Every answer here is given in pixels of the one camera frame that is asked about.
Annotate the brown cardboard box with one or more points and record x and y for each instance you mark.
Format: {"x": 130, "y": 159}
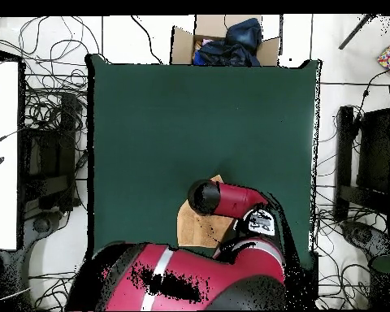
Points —
{"x": 182, "y": 45}

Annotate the grey chair base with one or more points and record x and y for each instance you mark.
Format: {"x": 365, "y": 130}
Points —
{"x": 39, "y": 224}
{"x": 364, "y": 235}

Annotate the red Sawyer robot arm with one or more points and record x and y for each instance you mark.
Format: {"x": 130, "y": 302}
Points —
{"x": 214, "y": 263}

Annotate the grey metal bar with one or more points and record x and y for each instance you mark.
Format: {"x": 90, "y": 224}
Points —
{"x": 354, "y": 32}

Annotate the black frame stand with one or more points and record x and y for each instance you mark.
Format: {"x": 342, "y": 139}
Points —
{"x": 52, "y": 162}
{"x": 373, "y": 152}

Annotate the dark blue garment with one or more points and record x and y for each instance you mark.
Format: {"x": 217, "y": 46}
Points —
{"x": 237, "y": 45}

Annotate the tan terry towel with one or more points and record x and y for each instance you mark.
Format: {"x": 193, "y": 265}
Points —
{"x": 198, "y": 227}

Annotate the dark green table cloth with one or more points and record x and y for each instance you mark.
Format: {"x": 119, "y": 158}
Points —
{"x": 149, "y": 130}

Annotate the white desk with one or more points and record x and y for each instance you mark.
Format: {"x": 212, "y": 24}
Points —
{"x": 1, "y": 162}

